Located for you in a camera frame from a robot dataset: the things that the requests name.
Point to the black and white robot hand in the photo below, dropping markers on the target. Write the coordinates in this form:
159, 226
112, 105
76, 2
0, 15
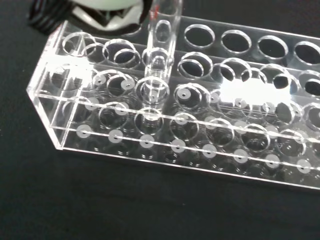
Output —
110, 17

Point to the clear acrylic test tube rack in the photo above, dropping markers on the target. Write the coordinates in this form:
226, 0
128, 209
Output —
225, 140

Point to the black bench cloth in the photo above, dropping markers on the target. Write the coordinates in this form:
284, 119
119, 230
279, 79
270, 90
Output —
100, 205

